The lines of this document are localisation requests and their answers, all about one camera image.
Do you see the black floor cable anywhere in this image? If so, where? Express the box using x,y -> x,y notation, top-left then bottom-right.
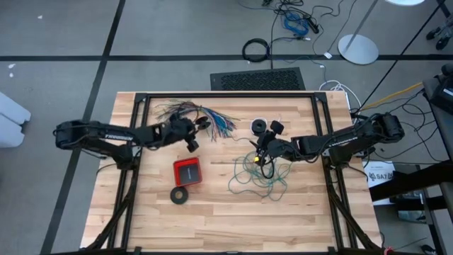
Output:
261,0 -> 350,70

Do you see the grey round-base stand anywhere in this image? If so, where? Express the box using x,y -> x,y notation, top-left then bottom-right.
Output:
337,0 -> 379,66

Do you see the black thin pole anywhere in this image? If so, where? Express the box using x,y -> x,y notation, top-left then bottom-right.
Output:
353,1 -> 443,114

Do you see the yellow floor strip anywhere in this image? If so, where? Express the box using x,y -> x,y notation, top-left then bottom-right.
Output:
360,81 -> 424,111

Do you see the blue floor cable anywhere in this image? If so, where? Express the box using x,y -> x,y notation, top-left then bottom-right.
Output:
282,12 -> 311,36

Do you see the white floor cable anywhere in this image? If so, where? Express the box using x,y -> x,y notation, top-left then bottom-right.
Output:
318,79 -> 362,111

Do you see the black power strip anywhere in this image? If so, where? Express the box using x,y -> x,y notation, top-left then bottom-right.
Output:
306,17 -> 321,35

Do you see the white foam block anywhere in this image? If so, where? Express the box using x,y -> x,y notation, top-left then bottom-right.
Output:
0,91 -> 32,149

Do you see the black tape roll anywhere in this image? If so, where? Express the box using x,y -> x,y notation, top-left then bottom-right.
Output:
169,186 -> 190,205

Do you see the black cord spool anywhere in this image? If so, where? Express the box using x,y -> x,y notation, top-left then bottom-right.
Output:
250,118 -> 269,136

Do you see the black equipment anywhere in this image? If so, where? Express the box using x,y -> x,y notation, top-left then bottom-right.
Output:
423,62 -> 453,118

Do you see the black beam structure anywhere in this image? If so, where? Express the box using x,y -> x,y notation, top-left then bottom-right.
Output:
367,161 -> 453,255

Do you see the white paper sign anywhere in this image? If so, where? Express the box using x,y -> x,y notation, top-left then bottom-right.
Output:
362,161 -> 396,206

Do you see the red and black box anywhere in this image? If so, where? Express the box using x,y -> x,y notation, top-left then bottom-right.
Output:
172,157 -> 203,188

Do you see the multicoloured wire bundle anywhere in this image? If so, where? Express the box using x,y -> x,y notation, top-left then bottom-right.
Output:
154,98 -> 241,142

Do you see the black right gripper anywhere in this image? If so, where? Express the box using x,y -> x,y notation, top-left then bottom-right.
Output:
249,120 -> 285,154

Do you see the black coiled cable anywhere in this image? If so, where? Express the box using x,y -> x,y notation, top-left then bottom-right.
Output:
241,38 -> 272,64

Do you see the black wheeled base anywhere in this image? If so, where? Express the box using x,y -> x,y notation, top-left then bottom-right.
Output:
426,24 -> 453,50

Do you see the green cord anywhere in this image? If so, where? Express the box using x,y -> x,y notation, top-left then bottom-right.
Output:
227,150 -> 293,203

